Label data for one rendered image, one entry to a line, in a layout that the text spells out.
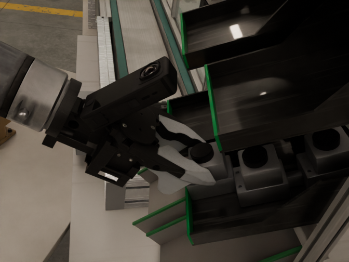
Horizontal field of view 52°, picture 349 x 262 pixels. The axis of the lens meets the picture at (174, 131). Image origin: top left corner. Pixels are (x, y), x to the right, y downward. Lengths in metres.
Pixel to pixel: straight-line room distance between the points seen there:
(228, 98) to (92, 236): 0.55
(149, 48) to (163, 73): 1.07
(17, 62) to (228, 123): 0.23
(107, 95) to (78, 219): 0.52
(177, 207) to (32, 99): 0.34
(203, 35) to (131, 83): 0.17
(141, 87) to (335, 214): 0.24
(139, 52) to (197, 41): 0.90
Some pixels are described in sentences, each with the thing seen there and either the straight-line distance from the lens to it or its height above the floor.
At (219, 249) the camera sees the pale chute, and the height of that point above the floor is 1.08.
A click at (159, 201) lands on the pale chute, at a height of 1.01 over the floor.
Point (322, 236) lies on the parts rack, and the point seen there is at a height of 1.27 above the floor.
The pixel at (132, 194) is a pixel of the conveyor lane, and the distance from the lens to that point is 0.87.
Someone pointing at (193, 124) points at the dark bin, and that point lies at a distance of 0.60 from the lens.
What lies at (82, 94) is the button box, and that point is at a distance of 1.08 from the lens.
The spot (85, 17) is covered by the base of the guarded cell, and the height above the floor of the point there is 0.86.
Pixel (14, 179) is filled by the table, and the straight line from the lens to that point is 0.99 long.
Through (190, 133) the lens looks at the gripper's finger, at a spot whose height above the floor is 1.27.
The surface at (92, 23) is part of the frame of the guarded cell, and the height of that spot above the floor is 0.89.
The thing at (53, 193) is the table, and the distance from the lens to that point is 0.94.
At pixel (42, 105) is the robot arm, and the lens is 0.40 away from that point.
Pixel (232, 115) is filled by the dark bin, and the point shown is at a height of 1.36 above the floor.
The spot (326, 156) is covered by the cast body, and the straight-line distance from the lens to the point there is 0.45.
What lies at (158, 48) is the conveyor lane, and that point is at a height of 0.92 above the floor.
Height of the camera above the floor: 1.58
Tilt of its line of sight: 40 degrees down
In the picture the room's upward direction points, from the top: 10 degrees clockwise
